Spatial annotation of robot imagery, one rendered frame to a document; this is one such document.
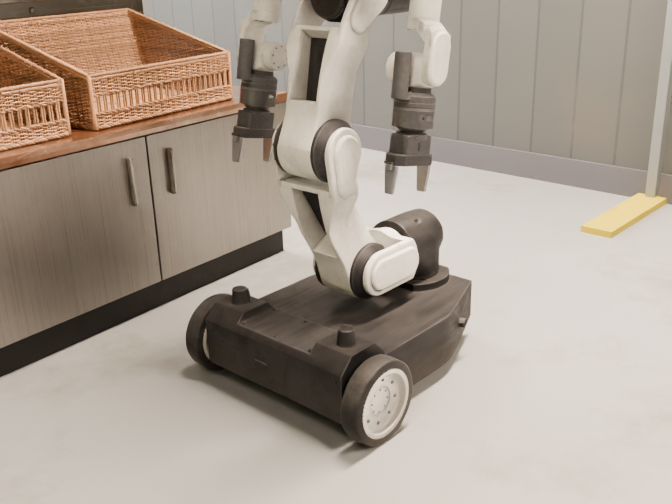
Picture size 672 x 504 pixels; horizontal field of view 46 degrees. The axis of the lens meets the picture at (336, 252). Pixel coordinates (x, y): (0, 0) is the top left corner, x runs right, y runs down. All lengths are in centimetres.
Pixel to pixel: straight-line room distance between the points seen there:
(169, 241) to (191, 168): 23
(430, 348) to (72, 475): 87
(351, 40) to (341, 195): 33
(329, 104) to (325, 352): 54
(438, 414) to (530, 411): 22
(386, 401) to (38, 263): 98
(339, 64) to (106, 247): 91
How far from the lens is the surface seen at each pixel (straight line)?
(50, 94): 223
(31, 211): 217
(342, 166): 176
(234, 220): 265
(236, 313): 197
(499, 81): 385
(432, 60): 166
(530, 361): 219
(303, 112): 179
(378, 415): 181
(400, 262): 201
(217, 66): 260
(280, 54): 196
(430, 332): 196
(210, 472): 178
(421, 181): 177
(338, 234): 187
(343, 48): 176
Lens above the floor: 104
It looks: 21 degrees down
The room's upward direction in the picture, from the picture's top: 2 degrees counter-clockwise
